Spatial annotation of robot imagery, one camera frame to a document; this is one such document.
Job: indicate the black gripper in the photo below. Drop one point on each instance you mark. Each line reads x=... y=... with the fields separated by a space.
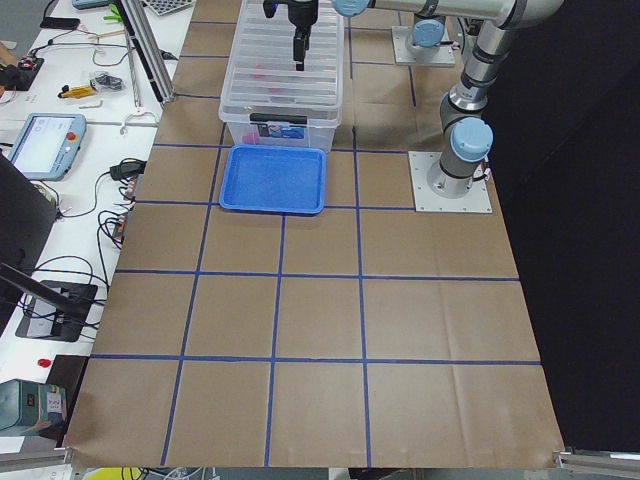
x=302 y=13

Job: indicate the clear plastic box lid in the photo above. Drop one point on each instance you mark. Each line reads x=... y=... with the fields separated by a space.
x=316 y=92

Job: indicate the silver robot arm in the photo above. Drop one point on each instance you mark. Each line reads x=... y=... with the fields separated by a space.
x=427 y=33
x=468 y=139

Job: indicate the clear plastic storage box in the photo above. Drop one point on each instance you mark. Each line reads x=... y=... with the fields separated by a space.
x=284 y=130

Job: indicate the blue plastic tray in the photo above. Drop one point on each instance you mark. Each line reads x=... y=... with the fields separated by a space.
x=274 y=179

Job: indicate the teal metal box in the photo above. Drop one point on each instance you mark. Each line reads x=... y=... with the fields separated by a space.
x=29 y=407

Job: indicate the long metal rod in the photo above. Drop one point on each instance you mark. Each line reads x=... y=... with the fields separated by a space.
x=132 y=69

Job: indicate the green plastic clamp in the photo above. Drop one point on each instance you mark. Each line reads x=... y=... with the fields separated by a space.
x=113 y=15

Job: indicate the silver allen key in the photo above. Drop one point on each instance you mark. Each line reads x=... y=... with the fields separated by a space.
x=94 y=105

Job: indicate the black power adapter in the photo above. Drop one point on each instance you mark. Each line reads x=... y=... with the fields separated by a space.
x=127 y=168

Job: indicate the yellow black tool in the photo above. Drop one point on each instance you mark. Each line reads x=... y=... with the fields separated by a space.
x=76 y=92

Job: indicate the black phone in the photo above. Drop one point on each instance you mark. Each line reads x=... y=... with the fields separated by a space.
x=60 y=23

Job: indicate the blue teach pendant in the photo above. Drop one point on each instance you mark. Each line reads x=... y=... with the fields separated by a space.
x=47 y=145

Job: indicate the black monitor stand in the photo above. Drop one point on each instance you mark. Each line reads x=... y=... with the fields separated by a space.
x=56 y=311

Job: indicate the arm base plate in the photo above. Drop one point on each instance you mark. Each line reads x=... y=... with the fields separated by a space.
x=436 y=192
x=408 y=54

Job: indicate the aluminium frame post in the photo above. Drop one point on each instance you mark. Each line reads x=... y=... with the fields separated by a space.
x=139 y=31

